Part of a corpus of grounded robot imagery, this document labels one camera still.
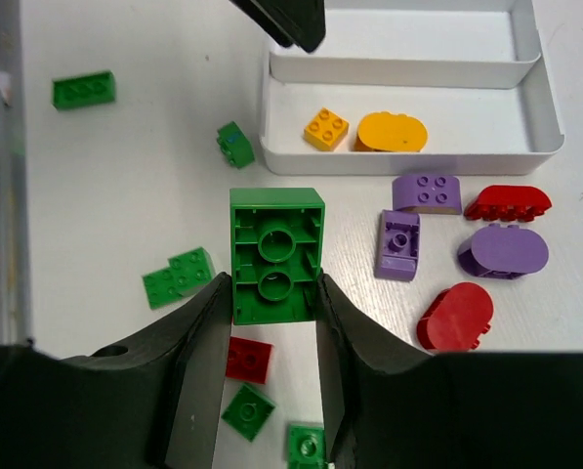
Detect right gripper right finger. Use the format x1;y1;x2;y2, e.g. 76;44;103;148
314;275;583;468

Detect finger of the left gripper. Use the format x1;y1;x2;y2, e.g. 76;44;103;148
231;0;326;53

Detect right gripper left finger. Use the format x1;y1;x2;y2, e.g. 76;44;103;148
0;273;232;468

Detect yellow square lego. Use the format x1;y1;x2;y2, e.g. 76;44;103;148
303;107;350;151

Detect yellow oval lego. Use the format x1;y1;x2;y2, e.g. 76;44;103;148
354;111;428;152

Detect green rectangular lego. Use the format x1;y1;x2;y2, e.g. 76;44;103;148
229;188;325;325

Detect green flat lego right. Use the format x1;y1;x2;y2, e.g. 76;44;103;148
287;424;328;469

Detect green flat lego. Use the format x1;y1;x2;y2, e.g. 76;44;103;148
221;383;275;443
287;424;328;469

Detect green flat lego left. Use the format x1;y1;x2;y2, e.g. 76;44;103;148
221;383;275;443

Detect red rectangular lego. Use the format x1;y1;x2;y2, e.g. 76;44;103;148
226;336;273;385

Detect red oval lego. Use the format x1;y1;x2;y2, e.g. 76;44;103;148
416;282;494;353

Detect green stacked lego pair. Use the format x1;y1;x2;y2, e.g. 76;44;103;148
143;247;215;310

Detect small green number lego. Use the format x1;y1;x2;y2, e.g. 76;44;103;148
217;121;255;169

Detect purple square lego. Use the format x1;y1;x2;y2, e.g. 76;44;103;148
374;210;421;281

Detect white divided sorting tray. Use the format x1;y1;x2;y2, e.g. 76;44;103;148
260;1;565;176

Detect purple oval lego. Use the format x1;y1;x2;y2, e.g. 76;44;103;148
457;224;549;279

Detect purple curved lego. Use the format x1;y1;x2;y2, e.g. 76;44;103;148
392;174;463;215

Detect red rounded lego upper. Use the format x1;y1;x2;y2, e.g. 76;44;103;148
464;185;553;223

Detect green long lego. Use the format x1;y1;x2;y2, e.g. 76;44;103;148
52;70;116;110

